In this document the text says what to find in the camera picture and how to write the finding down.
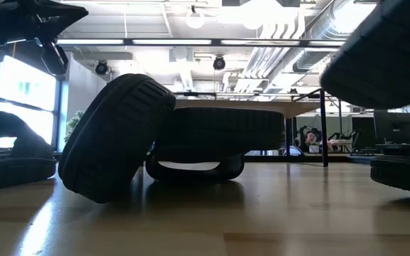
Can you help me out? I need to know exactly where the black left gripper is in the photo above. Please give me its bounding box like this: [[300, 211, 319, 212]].
[[1, 0, 89, 46]]

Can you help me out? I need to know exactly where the black tire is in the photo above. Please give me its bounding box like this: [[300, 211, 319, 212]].
[[145, 106, 286, 182], [369, 155, 410, 196], [58, 73, 177, 204]]

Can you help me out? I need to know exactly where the black tire aloft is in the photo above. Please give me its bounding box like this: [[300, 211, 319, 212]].
[[320, 0, 410, 110]]

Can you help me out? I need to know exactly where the large bright window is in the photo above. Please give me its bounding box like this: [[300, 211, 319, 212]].
[[0, 55, 58, 150]]

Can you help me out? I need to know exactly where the black bar with light strips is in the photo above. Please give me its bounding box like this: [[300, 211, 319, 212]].
[[56, 38, 347, 48]]

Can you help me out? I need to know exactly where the green potted plant woven pot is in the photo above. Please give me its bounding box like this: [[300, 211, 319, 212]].
[[64, 110, 85, 143]]

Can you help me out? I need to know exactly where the white round ceiling lamp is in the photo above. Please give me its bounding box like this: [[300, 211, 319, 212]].
[[185, 5, 206, 29]]

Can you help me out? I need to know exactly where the person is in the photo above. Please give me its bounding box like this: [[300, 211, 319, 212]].
[[303, 130, 322, 153]]

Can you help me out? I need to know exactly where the large black monitor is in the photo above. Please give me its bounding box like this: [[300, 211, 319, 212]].
[[374, 110, 410, 145]]

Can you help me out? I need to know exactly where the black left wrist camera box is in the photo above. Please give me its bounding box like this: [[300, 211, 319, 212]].
[[40, 41, 69, 76]]

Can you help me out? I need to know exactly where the wooden shelf black metal frame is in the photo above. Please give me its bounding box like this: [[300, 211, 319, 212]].
[[174, 87, 330, 168]]

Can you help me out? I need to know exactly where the silver ventilation duct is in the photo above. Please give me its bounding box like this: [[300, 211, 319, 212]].
[[292, 0, 355, 74]]

